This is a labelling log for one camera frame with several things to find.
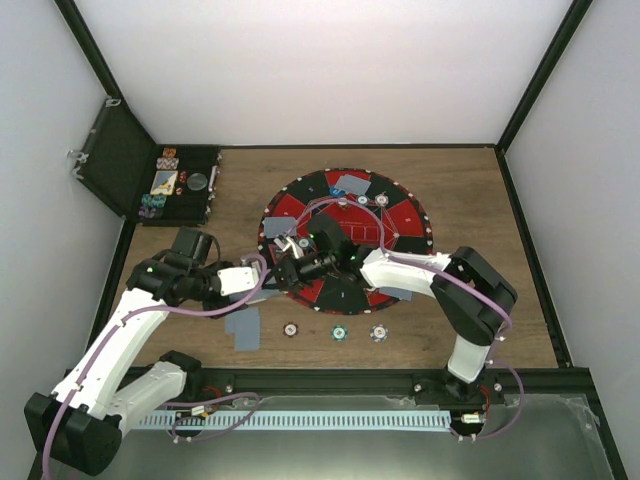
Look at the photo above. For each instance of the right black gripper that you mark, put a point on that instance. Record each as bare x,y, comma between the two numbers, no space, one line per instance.
291,270

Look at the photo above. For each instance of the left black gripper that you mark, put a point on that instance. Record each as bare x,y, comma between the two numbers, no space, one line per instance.
207,306

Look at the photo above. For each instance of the brown 100 chip stack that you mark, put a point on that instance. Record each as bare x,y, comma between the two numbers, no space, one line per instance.
290,329

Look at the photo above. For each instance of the teal chip stack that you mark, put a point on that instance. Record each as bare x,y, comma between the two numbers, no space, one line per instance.
339,333

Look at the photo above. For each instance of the purple chip stack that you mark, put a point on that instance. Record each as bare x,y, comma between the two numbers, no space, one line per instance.
379,333

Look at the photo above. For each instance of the blue cards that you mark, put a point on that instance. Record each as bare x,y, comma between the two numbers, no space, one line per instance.
400,294

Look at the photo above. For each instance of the dealt blue backed card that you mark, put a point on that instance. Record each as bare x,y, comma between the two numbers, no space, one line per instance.
233,320

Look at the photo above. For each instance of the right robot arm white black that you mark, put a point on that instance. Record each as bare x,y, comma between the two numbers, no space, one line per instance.
474,297

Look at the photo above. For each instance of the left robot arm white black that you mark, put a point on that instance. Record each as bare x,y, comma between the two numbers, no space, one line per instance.
83,421

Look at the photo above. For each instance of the round red black poker mat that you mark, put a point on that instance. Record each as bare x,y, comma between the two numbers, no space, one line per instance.
403,226

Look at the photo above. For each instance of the chips in case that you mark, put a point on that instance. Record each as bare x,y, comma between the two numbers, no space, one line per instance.
153,205

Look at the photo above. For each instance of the clear round dealer button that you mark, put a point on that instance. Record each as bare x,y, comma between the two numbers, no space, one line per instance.
197,182

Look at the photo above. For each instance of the card deck in case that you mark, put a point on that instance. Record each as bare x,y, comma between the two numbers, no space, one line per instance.
164,182

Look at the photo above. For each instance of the black poker chip case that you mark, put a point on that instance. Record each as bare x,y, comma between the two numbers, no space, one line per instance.
117,165

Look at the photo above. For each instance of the light blue slotted cable duct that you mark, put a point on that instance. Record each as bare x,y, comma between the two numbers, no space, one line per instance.
400,420

